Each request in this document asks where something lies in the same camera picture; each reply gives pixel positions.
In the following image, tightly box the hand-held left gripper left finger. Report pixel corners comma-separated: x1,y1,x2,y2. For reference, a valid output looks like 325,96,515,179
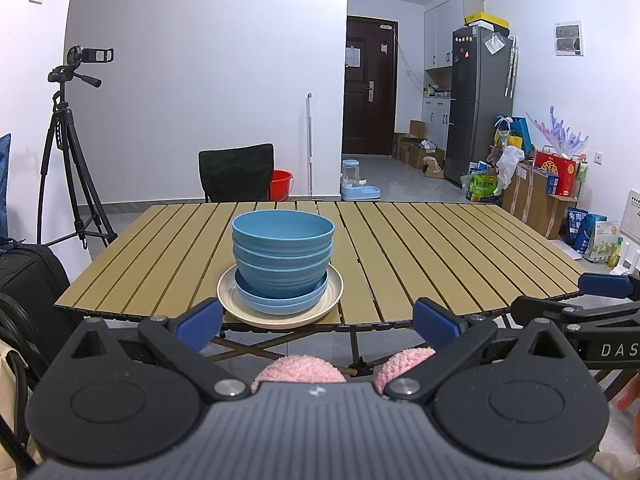
55,297,251,403

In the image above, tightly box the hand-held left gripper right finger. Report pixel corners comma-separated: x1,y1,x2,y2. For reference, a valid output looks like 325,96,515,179
387,297,583,403

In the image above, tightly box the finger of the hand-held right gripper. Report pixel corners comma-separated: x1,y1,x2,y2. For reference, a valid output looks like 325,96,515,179
511,295,640,333
579,272,640,300

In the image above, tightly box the small blue shallow plate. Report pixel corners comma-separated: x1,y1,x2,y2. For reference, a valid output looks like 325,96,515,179
235,270,330,308

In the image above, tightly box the cream ribbed plate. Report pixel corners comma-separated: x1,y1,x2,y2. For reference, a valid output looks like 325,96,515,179
216,262,345,330

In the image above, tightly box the large blue shallow plate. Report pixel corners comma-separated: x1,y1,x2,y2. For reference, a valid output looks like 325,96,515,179
238,285,328,317

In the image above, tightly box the blue ribbed bowl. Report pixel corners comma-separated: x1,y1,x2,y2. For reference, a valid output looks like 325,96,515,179
231,210,335,257
234,255,331,300
232,242,334,273

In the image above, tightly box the person's right hand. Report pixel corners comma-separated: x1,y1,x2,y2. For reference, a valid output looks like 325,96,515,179
616,374,640,412

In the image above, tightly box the brown wooden chair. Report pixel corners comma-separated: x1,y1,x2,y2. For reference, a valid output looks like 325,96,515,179
592,370,629,404

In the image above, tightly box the white green bag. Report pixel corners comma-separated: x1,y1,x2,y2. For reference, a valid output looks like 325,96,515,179
592,219,621,261

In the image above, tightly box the pink fuzzy slipper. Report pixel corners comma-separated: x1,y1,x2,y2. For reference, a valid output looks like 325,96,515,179
249,354,347,396
372,345,437,396

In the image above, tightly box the white appliance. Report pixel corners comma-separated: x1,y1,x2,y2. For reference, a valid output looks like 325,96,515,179
619,189,640,276

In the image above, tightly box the blue pet food bag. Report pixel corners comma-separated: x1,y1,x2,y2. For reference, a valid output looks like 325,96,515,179
567,207,609,256

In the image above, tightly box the large taped cardboard box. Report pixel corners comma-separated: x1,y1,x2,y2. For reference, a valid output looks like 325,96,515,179
501,159,581,240

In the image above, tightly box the red gift box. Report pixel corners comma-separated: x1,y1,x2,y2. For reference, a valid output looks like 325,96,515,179
533,151,584,197

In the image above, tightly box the green pet food bag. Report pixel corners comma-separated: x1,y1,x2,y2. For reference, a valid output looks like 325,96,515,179
467,172,500,202

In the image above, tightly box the white plastic bag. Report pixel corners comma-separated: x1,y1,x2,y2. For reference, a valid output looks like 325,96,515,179
497,145,526,191

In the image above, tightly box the black folding chair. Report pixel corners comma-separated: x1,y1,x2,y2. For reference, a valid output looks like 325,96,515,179
198,143,275,204

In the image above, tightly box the blue pet water dispenser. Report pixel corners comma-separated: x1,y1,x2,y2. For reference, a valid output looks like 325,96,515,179
339,158,381,202

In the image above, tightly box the purple coral decoration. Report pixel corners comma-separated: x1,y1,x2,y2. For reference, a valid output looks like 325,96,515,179
527,105,591,156

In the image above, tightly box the red plastic bucket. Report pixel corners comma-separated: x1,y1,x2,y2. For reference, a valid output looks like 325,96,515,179
270,169,294,202

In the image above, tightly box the open cardboard box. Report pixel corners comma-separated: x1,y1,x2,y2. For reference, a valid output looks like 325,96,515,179
410,141,446,170

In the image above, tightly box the black suitcase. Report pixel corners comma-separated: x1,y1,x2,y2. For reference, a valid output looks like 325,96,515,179
0,243,71,351

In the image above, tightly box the blue gift bag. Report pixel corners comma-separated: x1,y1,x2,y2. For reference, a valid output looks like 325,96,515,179
494,114,532,154

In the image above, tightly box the brown cardboard box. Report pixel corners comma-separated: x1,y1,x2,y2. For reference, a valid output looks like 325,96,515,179
392,119,426,161

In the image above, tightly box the white lower cabinet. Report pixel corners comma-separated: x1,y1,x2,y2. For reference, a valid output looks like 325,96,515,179
421,97,454,149

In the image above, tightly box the white cabinet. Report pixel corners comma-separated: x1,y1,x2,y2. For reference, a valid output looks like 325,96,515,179
423,0,466,71
421,97,454,149

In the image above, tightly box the grey refrigerator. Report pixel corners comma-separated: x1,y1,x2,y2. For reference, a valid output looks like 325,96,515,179
443,24,516,189

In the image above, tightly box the blue fabric bag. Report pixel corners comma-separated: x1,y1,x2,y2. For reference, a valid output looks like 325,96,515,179
0,133,12,254

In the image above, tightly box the dark wooden door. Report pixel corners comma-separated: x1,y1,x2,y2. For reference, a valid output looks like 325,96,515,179
342,15,399,156

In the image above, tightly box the white upper cabinet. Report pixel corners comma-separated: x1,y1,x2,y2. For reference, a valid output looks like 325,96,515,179
423,0,466,71

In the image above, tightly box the yellow box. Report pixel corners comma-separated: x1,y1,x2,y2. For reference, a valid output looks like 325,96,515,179
463,10,510,29

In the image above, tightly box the black camera tripod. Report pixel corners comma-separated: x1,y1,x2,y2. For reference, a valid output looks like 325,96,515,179
37,66,119,251

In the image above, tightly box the black camcorder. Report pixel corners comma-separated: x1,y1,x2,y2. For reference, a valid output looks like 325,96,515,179
67,44,115,67

